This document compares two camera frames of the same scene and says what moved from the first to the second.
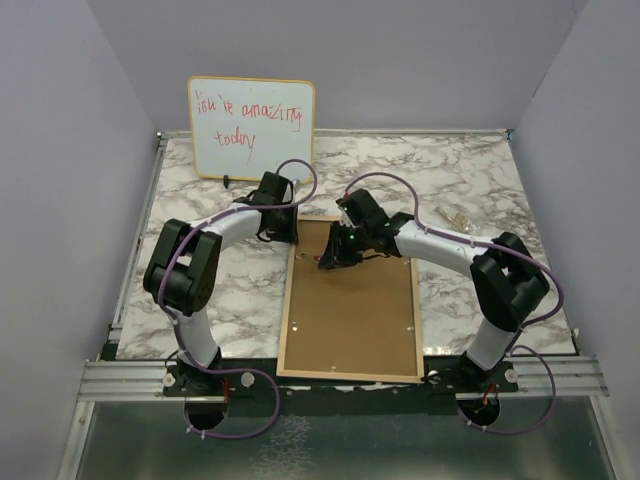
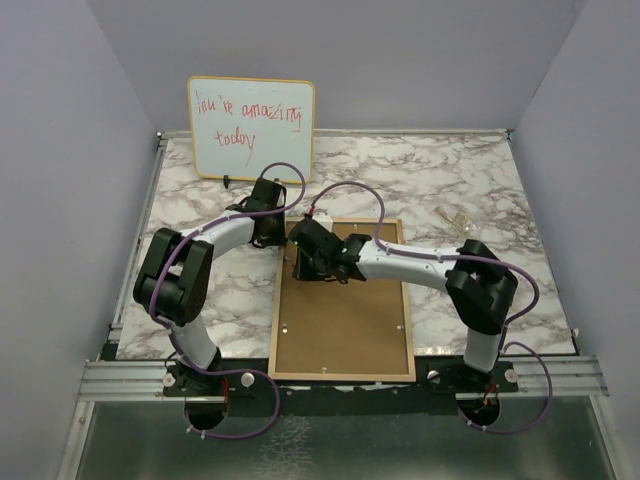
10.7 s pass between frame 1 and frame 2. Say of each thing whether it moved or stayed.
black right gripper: moved
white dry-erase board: stayed
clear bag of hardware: stayed
